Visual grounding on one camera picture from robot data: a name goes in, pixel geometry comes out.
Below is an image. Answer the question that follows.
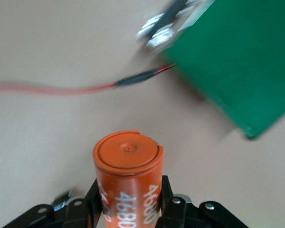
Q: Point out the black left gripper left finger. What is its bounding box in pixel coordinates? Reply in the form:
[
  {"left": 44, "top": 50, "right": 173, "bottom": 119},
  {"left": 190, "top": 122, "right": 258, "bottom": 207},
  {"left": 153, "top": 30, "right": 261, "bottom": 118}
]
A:
[{"left": 2, "top": 178, "right": 105, "bottom": 228}]

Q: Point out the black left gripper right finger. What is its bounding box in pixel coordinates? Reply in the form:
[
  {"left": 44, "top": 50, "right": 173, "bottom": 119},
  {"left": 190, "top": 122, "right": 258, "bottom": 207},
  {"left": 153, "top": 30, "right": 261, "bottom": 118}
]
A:
[{"left": 156, "top": 175, "right": 249, "bottom": 228}]

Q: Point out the orange cylinder with white print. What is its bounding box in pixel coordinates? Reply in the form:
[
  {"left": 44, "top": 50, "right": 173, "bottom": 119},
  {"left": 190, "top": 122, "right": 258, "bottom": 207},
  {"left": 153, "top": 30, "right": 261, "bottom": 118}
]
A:
[{"left": 92, "top": 130, "right": 165, "bottom": 228}]

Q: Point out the green conveyor belt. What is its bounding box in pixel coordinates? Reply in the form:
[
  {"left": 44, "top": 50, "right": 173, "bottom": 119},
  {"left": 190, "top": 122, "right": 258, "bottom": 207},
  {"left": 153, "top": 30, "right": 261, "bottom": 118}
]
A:
[{"left": 136, "top": 0, "right": 285, "bottom": 141}]

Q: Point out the red and black wire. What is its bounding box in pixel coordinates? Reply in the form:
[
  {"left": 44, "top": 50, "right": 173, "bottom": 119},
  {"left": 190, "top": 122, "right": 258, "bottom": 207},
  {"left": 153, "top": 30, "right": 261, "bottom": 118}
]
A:
[{"left": 0, "top": 62, "right": 179, "bottom": 97}]

